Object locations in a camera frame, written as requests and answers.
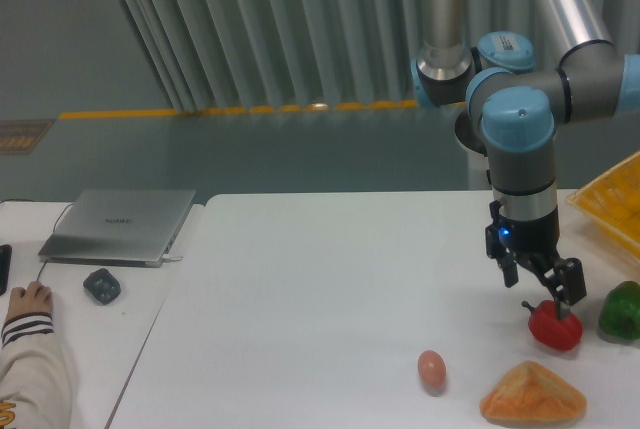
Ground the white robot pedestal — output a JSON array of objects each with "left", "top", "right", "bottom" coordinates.
[{"left": 454, "top": 111, "right": 491, "bottom": 190}]

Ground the red bell pepper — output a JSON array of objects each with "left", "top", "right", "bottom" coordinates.
[{"left": 521, "top": 300, "right": 583, "bottom": 352}]

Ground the yellow plastic basket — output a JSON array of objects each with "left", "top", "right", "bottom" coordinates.
[{"left": 566, "top": 152, "right": 639, "bottom": 259}]

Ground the orange triangular bread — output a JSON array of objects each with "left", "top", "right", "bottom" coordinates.
[{"left": 479, "top": 361, "right": 587, "bottom": 424}]

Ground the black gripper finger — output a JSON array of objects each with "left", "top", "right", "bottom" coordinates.
[
  {"left": 519, "top": 252, "right": 587, "bottom": 320},
  {"left": 496, "top": 251, "right": 519, "bottom": 288}
]

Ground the silver closed laptop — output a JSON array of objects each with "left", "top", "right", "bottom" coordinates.
[{"left": 39, "top": 189, "right": 195, "bottom": 267}]

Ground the person's hand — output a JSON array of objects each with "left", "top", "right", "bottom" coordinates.
[{"left": 5, "top": 281, "right": 53, "bottom": 322}]

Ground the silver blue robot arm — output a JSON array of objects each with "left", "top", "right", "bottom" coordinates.
[{"left": 412, "top": 0, "right": 639, "bottom": 319}]

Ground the white side table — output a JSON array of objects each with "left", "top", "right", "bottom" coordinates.
[{"left": 1, "top": 201, "right": 204, "bottom": 428}]

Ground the dark earbuds case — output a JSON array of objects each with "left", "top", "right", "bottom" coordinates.
[{"left": 83, "top": 268, "right": 121, "bottom": 305}]

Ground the cream sleeved forearm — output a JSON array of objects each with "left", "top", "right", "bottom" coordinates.
[{"left": 1, "top": 312, "right": 72, "bottom": 428}]

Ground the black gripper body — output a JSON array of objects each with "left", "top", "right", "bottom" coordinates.
[{"left": 485, "top": 201, "right": 560, "bottom": 259}]

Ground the pleated grey curtain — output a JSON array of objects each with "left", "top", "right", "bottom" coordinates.
[{"left": 122, "top": 0, "right": 639, "bottom": 123}]

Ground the green bell pepper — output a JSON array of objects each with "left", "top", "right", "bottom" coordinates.
[{"left": 598, "top": 281, "right": 639, "bottom": 341}]

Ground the brown egg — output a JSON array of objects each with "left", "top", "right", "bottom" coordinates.
[{"left": 417, "top": 350, "right": 447, "bottom": 390}]

